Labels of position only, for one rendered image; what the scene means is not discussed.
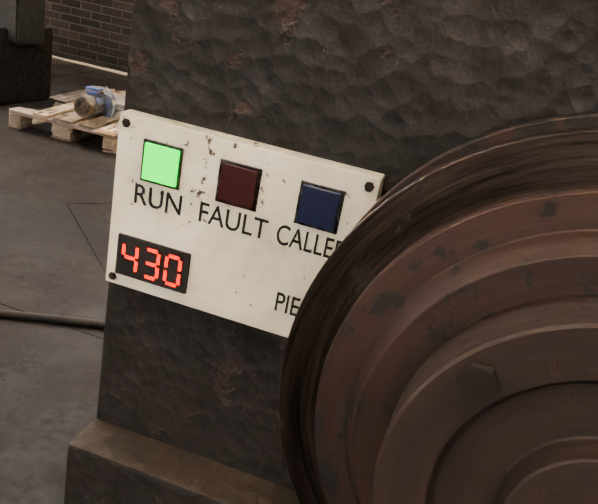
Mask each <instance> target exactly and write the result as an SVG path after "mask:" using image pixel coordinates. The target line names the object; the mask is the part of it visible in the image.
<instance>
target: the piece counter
mask: <svg viewBox="0 0 598 504"><path fill-rule="evenodd" d="M125 249H126V244H123V245H122V254H124V255H125ZM147 251H149V252H152V253H156V254H157V253H158V251H157V250H154V249H151V248H147ZM138 255H139V248H136V251H135V258H137V259H138ZM160 256H161V255H159V254H157V260H156V264H157V265H159V264H160ZM125 258H126V259H129V260H133V261H134V270H133V271H134V272H137V264H138V262H136V261H135V258H134V257H131V256H128V255H125ZM169 258H172V259H176V260H179V257H177V256H174V255H171V254H169V257H166V256H165V264H164V267H166V268H167V267H168V259H169ZM156 264H154V263H150V262H147V261H146V265H149V266H152V267H156ZM158 273H159V268H156V269H155V278H157V279H158ZM166 276H167V271H166V270H164V272H163V281H166ZM180 276H181V275H179V274H177V280H176V284H173V283H170V282H167V281H166V283H165V285H169V286H172V287H176V285H179V283H180ZM144 278H146V279H149V280H153V281H154V279H155V278H154V277H151V276H148V275H144Z"/></svg>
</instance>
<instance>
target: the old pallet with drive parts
mask: <svg viewBox="0 0 598 504"><path fill-rule="evenodd" d="M108 89H109V90H111V92H112V93H113V94H114V96H115V95H119V94H123V93H126V91H117V92H115V89H111V88H108ZM82 95H87V93H86V89H83V90H78V91H73V92H69V93H65V94H59V95H55V96H51V97H49V98H52V99H54V101H55V103H54V105H53V107H52V108H48V109H44V110H41V111H38V110H34V109H29V108H25V107H21V106H20V107H15V108H11V109H9V127H11V128H15V129H19V130H20V129H24V128H28V127H32V126H35V125H39V124H43V123H47V122H49V123H53V124H52V128H51V132H52V133H53V135H51V138H54V139H58V140H61V141H65V142H73V141H77V140H80V139H83V138H86V137H89V136H92V135H95V134H96V135H100V136H104V137H103V143H102V148H103V149H102V152H106V153H110V154H117V144H118V132H119V121H120V113H121V112H122V111H119V110H116V113H115V115H114V116H112V118H111V119H110V117H105V116H103V114H95V115H92V116H88V117H81V116H79V115H78V114H77V113H76V112H75V110H74V105H73V104H74V100H75V99H76V98H77V97H79V96H82ZM92 118H94V119H92ZM88 119H90V120H88ZM85 120H87V121H85ZM82 121H84V122H82Z"/></svg>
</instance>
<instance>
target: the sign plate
mask: <svg viewBox="0 0 598 504"><path fill-rule="evenodd" d="M146 142H148V143H152V144H156V145H159V146H163V147H167V148H171V149H174V150H178V151H180V156H179V164H178V173H177V181H176V187H171V186H168V185H164V184H161V183H157V182H153V181H150V180H146V179H143V178H142V168H143V158H144V148H145V143H146ZM222 163H227V164H231V165H235V166H238V167H242V168H246V169H250V170H253V171H257V172H258V179H257V185H256V191H255V198H254V204H253V208H252V209H250V208H247V207H243V206H240V205H236V204H232V203H229V202H225V201H222V200H218V199H217V195H218V188H219V181H220V174H221V167H222ZM384 180H385V175H384V174H382V173H378V172H374V171H370V170H366V169H362V168H358V167H354V166H351V165H347V164H343V163H339V162H335V161H331V160H327V159H323V158H319V157H315V156H311V155H308V154H304V153H300V152H296V151H292V150H288V149H284V148H280V147H276V146H272V145H269V144H265V143H261V142H257V141H253V140H249V139H245V138H241V137H237V136H233V135H230V134H226V133H222V132H218V131H214V130H210V129H206V128H202V127H198V126H194V125H191V124H187V123H183V122H179V121H175V120H171V119H167V118H163V117H159V116H155V115H152V114H148V113H144V112H140V111H136V110H132V109H129V110H126V111H122V112H121V113H120V121H119V132H118V144H117V155H116V167H115V178H114V189H113V201H112V212H111V224H110V235H109V246H108V258H107V269H106V280H107V281H110V282H113V283H116V284H119V285H122V286H125V287H129V288H132V289H135V290H138V291H141V292H144V293H148V294H151V295H154V296H157V297H160V298H163V299H166V300H170V301H173V302H176V303H179V304H182V305H185V306H189V307H192V308H195V309H198V310H201V311H204V312H208V313H211V314H214V315H217V316H220V317H223V318H227V319H230V320H233V321H236V322H239V323H242V324H245V325H249V326H252V327H255V328H258V329H261V330H264V331H268V332H271V333H274V334H277V335H280V336H283V337H287V338H288V337H289V333H290V330H291V327H292V324H293V321H294V319H295V316H296V314H297V311H298V309H299V307H300V305H301V302H302V300H303V298H304V296H305V294H306V292H307V291H308V289H309V287H310V285H311V284H312V282H313V280H314V279H315V277H316V275H317V274H318V272H319V271H320V269H321V268H322V266H323V265H324V263H325V262H326V261H327V259H328V258H329V257H330V255H331V254H332V253H333V252H334V250H335V249H336V248H337V247H338V245H339V244H340V243H341V242H342V241H343V240H344V239H345V237H346V236H347V235H348V234H349V233H350V232H351V231H352V229H353V228H354V227H355V225H356V224H357V223H358V222H359V221H360V219H361V218H362V217H363V216H364V215H365V214H366V213H367V211H368V210H369V209H370V208H371V207H372V206H373V205H374V204H375V203H376V202H377V201H378V200H379V199H380V197H381V193H382V189H383V184H384ZM304 184H306V185H310V186H313V187H317V188H321V189H325V190H329V191H332V192H336V193H340V194H341V199H340V203H339V208H338V213H337V218H336V223H335V227H334V231H329V230H326V229H322V228H319V227H315V226H311V225H308V224H304V223H301V222H297V214H298V209H299V204H300V198H301V193H302V188H303V185H304ZM123 244H126V249H125V255H128V256H131V257H134V258H135V251H136V248H139V255H138V259H137V258H135V261H136V262H138V264H137V272H134V271H133V270H134V261H133V260H129V259H126V258H125V255H124V254H122V245H123ZM147 248H151V249H154V250H157V251H158V253H157V254H159V255H161V256H160V264H159V265H157V264H156V260H157V254H156V253H152V252H149V251H147ZM169 254H171V255H174V256H177V257H179V260H176V259H172V258H169V259H168V267H167V268H166V267H164V264H165V256H166V257H169ZM146 261H147V262H150V263H154V264H156V267H152V266H149V265H146ZM179 261H182V268H181V272H179V271H178V264H179ZM156 268H159V273H158V279H157V278H155V269H156ZM164 270H166V271H167V276H166V281H167V282H170V283H173V284H176V280H177V274H179V275H181V276H180V283H179V285H176V287H172V286H169V285H165V283H166V281H163V272H164ZM144 275H148V276H151V277H154V278H155V279H154V281H153V280H149V279H146V278H144Z"/></svg>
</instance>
